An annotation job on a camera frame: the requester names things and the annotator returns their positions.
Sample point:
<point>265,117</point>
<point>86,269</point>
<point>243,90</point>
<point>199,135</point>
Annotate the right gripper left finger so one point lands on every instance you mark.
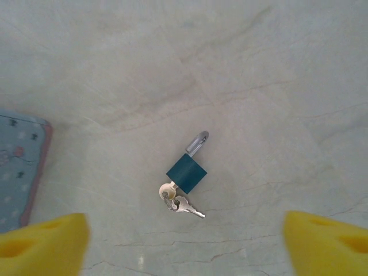
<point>43,247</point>

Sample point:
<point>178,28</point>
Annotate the small teal padlock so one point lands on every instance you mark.
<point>187,174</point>

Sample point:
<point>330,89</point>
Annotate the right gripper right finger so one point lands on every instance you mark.
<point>325,247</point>

